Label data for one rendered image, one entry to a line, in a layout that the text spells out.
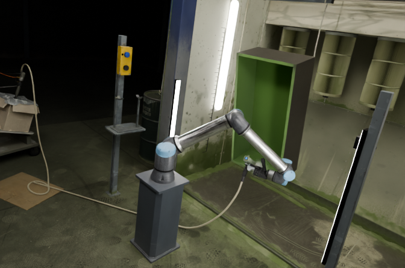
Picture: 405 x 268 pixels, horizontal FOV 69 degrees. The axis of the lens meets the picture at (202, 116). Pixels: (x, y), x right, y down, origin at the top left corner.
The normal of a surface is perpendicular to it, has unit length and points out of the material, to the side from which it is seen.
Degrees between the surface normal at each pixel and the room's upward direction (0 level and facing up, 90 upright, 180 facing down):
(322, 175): 57
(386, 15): 90
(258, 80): 102
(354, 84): 90
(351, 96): 90
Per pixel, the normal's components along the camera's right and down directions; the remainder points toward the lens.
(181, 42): 0.70, 0.29
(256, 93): -0.69, 0.31
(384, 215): -0.51, -0.43
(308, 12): -0.70, 0.11
